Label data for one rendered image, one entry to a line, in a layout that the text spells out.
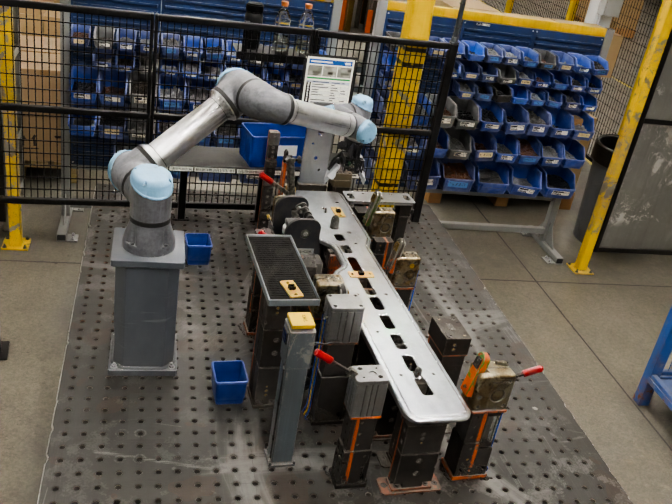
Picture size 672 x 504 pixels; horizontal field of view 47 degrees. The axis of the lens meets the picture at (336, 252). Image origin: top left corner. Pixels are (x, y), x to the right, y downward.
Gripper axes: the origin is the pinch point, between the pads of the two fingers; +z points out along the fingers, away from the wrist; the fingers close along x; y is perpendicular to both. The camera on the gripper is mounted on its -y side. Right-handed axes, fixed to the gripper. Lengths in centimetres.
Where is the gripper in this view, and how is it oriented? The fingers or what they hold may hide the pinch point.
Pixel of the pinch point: (343, 183)
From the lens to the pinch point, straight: 289.1
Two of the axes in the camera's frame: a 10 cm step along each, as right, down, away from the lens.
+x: 9.5, 0.1, 3.0
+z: -1.8, 8.2, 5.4
